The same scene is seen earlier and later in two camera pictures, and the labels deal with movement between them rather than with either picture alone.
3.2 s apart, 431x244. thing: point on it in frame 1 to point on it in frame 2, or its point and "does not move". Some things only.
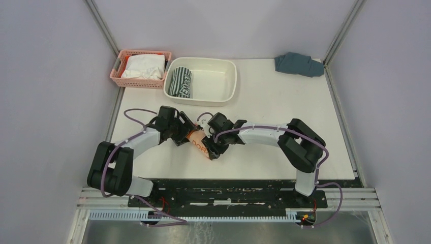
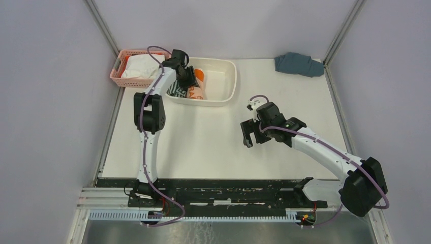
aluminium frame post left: (97, 16) does not move
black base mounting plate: (226, 194) does not move
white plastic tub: (214, 81) does not move
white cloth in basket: (148, 66) does not move
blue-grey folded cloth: (299, 63) does not move
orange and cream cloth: (195, 136) to (194, 92)
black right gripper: (214, 151) to (249, 126)
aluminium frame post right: (356, 9) does not move
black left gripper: (185, 127) to (191, 81)
